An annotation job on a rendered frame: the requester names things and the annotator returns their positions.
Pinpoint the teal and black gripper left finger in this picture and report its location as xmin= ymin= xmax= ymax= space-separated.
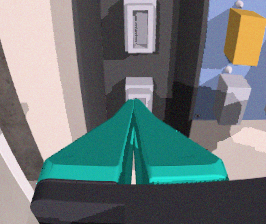
xmin=37 ymin=99 xmax=134 ymax=184

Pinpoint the yellow-orange block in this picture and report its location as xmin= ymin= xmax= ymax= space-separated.
xmin=224 ymin=8 xmax=266 ymax=66

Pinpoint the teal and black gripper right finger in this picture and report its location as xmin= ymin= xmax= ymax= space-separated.
xmin=134 ymin=99 xmax=229 ymax=184

